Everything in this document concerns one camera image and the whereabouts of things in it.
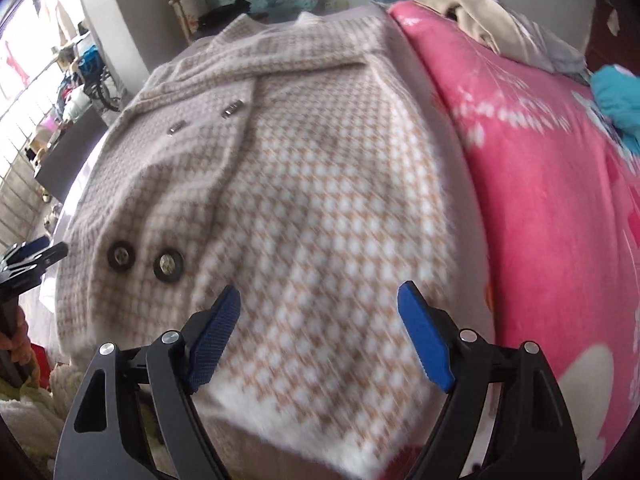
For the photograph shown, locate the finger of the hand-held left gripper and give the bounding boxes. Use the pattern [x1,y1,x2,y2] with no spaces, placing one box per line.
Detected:
[0,240,48,263]
[30,241,70,270]

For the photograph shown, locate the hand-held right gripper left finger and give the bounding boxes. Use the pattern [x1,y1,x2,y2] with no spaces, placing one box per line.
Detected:
[52,285,242,480]

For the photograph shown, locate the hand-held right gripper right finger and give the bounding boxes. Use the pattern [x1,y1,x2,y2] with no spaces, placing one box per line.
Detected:
[396,281,583,480]

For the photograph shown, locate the beige white houndstooth coat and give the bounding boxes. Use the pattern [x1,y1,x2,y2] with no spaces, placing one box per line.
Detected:
[52,10,501,471]

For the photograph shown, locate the black clothes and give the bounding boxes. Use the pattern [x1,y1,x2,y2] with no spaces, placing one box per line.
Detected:
[197,0,251,28]

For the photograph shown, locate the person's left hand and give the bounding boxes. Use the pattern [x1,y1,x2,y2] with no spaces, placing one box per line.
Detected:
[7,307,41,381]

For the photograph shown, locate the metal railing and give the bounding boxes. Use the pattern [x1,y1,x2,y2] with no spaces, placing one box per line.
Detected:
[0,85,61,256]

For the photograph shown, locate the dark flat panel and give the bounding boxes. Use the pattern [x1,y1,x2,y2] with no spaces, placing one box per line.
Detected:
[34,107,108,203]

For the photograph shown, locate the bicycle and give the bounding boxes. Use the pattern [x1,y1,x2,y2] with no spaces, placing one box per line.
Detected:
[77,47,126,113]

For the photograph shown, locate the pink floral blanket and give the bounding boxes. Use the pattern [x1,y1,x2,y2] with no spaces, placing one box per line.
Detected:
[380,0,640,480]

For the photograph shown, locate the hanging red garment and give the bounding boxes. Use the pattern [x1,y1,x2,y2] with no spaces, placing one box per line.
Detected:
[0,40,26,81]

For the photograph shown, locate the hanging beige garment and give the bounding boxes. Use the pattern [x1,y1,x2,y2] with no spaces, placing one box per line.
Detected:
[47,0,76,43]

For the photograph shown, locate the wooden chair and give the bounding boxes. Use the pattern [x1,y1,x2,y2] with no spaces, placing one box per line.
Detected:
[169,0,244,43]

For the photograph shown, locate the grey cloth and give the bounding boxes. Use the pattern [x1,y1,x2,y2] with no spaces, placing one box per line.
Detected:
[510,12,588,73]

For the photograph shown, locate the beige clothing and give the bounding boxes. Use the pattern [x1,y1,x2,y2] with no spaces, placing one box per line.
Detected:
[425,0,521,56]

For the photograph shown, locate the dark red door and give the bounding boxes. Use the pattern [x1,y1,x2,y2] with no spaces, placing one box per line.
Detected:
[585,0,640,78]

